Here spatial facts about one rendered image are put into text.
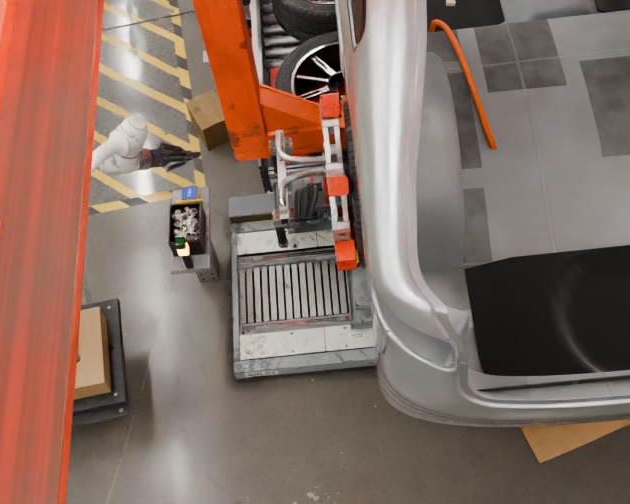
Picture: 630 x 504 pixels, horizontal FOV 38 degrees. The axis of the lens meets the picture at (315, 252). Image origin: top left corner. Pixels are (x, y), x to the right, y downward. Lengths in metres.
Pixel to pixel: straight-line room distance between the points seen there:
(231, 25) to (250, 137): 0.66
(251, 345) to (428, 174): 1.41
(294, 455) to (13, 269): 3.11
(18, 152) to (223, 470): 3.08
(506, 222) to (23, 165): 2.53
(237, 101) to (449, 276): 1.18
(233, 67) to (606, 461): 2.21
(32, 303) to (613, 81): 3.01
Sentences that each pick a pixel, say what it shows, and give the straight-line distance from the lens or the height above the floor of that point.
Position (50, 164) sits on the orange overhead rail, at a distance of 1.02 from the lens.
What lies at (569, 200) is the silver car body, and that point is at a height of 0.96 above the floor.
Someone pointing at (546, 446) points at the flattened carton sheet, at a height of 0.01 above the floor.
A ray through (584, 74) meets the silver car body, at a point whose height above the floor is 1.05.
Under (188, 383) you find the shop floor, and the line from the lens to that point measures 4.19.
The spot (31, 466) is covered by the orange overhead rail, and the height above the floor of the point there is 3.00.
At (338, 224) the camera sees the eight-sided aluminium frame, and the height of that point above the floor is 0.98.
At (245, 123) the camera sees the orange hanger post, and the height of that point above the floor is 0.78.
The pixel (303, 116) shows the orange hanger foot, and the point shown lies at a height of 0.74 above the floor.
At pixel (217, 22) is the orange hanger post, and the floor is 1.37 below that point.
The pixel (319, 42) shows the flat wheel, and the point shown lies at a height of 0.50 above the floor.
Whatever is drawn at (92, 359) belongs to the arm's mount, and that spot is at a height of 0.40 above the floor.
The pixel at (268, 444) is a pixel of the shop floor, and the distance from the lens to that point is 4.02.
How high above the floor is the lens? 3.76
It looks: 58 degrees down
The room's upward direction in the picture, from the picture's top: 10 degrees counter-clockwise
